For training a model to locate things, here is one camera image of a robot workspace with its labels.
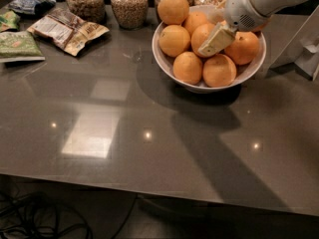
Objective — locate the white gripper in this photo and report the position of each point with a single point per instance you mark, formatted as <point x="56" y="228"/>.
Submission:
<point x="239" y="13"/>

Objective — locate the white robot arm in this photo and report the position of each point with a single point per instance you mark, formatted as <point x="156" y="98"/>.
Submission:
<point x="270" y="7"/>

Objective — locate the white ceramic bowl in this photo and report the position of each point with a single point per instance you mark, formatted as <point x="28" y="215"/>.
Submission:
<point x="244" y="72"/>

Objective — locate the glass jar of nuts left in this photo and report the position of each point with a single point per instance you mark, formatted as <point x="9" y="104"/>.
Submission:
<point x="88" y="10"/>

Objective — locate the dark blue snack bag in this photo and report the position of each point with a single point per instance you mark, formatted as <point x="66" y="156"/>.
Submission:
<point x="31" y="7"/>

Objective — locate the green snack bag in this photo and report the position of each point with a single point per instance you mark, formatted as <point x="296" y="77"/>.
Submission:
<point x="18" y="47"/>

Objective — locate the small green snack packet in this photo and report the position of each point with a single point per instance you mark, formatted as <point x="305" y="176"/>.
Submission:
<point x="9" y="21"/>

